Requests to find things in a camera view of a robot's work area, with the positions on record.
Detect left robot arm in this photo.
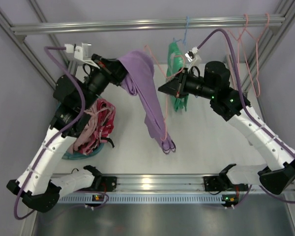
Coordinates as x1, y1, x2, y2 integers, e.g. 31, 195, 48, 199
7, 54, 128, 213

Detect pink camouflage trousers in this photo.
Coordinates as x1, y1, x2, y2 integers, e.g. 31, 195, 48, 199
77, 98, 117, 156

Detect aluminium frame post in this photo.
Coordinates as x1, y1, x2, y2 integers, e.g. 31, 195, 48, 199
222, 0, 295, 146
0, 0, 77, 99

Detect blue wire hanger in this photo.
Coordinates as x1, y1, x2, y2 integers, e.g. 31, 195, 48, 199
173, 16, 200, 97

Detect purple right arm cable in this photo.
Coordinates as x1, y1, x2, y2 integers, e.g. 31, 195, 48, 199
196, 28, 295, 204

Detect pink wire hanger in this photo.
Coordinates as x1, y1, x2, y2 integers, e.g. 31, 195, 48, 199
144, 44, 184, 141

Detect purple trousers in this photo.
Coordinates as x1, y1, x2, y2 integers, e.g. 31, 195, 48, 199
118, 50, 176, 154

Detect pale pink garment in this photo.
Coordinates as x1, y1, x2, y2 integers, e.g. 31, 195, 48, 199
67, 117, 97, 154

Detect aluminium hanging rail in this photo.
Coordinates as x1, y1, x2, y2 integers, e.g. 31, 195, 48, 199
10, 14, 286, 36

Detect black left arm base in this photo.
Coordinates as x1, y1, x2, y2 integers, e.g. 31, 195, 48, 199
83, 165, 118, 192

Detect teal plastic laundry basket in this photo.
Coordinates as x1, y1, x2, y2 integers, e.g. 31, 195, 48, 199
54, 96, 105, 161

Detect green tie-dye trousers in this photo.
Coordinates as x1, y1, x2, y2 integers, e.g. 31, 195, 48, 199
166, 42, 188, 112

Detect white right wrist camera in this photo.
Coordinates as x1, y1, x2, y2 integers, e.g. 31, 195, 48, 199
184, 47, 202, 72

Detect aluminium front rail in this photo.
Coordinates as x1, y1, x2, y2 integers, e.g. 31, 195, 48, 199
49, 173, 295, 195

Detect right aluminium frame post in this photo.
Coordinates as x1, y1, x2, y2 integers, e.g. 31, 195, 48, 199
222, 0, 295, 146

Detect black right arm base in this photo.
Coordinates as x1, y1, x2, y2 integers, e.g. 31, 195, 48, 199
203, 164, 236, 192

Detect left aluminium frame post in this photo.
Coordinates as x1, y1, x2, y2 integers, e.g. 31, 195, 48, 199
0, 0, 77, 99

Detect perforated grey cable tray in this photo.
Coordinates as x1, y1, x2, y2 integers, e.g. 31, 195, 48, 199
56, 193, 239, 204

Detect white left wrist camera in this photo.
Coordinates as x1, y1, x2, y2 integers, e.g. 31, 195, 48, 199
64, 43, 95, 66

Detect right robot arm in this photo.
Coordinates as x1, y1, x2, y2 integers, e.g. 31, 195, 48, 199
158, 61, 295, 195

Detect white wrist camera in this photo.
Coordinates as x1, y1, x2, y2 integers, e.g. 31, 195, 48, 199
64, 43, 95, 66
184, 47, 202, 72

